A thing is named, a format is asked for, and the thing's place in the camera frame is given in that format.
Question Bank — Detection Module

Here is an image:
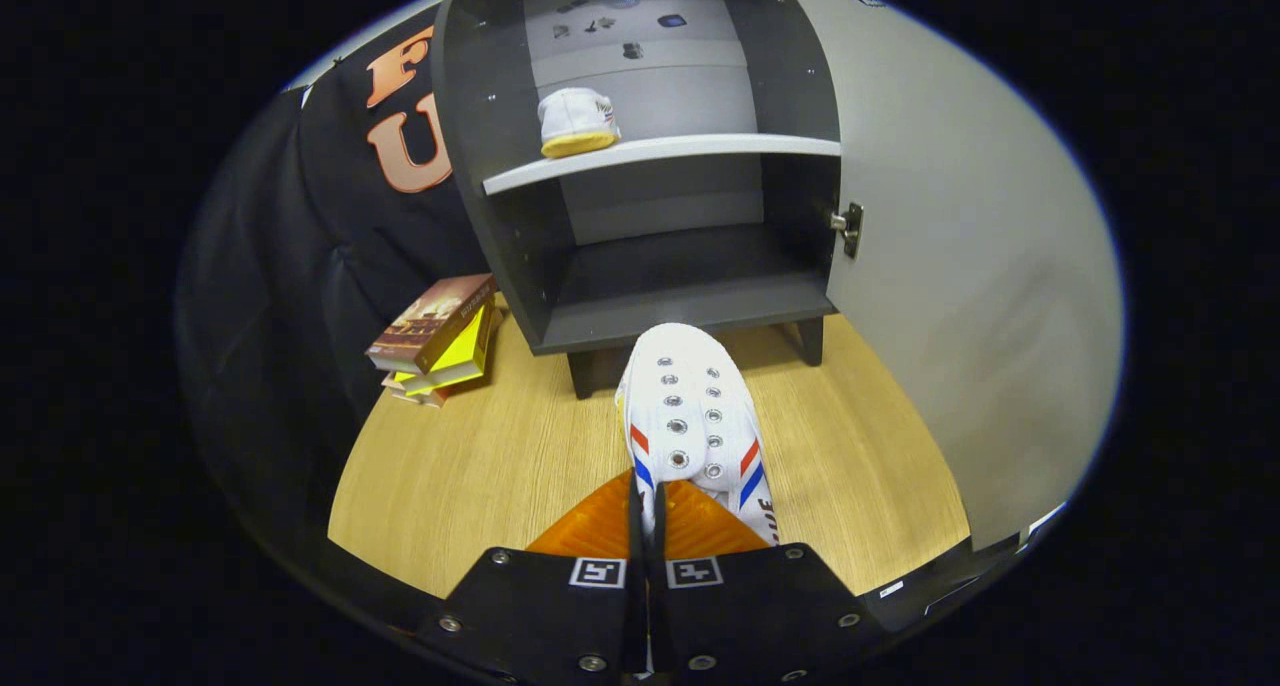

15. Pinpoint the dark grey shoe cabinet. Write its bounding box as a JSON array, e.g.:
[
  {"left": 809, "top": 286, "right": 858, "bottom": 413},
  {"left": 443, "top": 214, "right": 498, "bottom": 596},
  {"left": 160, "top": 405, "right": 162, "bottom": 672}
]
[{"left": 432, "top": 0, "right": 843, "bottom": 400}]

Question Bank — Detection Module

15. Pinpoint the brown book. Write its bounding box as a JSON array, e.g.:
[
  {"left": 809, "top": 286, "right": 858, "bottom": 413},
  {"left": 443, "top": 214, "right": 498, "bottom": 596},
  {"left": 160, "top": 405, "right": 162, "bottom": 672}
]
[{"left": 366, "top": 274, "right": 498, "bottom": 375}]

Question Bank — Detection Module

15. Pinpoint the beige shoe cabinet door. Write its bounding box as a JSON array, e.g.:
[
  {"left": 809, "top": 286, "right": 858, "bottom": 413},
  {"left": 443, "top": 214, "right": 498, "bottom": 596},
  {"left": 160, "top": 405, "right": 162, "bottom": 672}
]
[{"left": 770, "top": 0, "right": 1126, "bottom": 552}]

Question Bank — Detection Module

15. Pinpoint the white canvas shoe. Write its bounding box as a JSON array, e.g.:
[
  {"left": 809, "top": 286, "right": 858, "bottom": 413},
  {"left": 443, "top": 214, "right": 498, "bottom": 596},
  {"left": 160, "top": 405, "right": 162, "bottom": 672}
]
[
  {"left": 537, "top": 87, "right": 621, "bottom": 159},
  {"left": 615, "top": 323, "right": 781, "bottom": 547}
]

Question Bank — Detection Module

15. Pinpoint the yellow book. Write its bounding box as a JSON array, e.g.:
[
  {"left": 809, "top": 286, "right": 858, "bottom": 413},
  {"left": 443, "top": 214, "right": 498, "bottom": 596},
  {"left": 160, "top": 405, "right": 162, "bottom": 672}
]
[{"left": 392, "top": 301, "right": 498, "bottom": 397}]

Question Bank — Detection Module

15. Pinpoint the metal door hinge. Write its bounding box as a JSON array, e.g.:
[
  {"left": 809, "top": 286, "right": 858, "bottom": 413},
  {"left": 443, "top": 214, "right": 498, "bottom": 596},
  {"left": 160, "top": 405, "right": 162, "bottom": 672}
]
[{"left": 828, "top": 202, "right": 865, "bottom": 259}]

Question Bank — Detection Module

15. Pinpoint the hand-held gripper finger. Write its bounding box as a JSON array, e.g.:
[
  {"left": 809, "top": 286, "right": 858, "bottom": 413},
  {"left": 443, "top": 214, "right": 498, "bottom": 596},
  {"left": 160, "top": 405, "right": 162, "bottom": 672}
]
[
  {"left": 415, "top": 471, "right": 651, "bottom": 686},
  {"left": 650, "top": 478, "right": 891, "bottom": 686}
]

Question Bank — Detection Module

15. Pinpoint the black backdrop cloth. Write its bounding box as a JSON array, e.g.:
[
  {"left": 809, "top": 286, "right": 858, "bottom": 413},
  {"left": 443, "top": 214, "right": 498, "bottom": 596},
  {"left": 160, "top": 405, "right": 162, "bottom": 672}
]
[{"left": 175, "top": 11, "right": 501, "bottom": 567}]

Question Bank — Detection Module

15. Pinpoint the thin pale book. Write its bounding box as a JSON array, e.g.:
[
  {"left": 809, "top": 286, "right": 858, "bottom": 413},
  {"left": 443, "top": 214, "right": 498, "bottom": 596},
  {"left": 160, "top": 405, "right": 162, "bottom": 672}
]
[{"left": 380, "top": 371, "right": 451, "bottom": 409}]

